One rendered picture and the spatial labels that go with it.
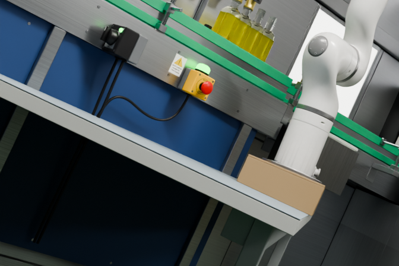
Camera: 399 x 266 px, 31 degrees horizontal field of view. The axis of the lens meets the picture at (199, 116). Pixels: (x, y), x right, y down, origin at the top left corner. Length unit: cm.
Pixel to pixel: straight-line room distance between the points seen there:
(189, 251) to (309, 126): 60
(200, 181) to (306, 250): 184
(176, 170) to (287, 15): 145
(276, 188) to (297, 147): 15
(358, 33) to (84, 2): 82
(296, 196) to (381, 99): 130
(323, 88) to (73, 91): 72
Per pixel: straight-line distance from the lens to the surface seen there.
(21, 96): 152
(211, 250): 285
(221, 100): 228
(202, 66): 215
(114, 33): 197
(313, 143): 212
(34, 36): 196
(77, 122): 146
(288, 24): 277
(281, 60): 277
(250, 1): 247
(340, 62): 212
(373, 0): 220
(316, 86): 213
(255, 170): 205
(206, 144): 231
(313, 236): 320
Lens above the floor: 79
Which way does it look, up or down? 2 degrees up
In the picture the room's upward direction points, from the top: 25 degrees clockwise
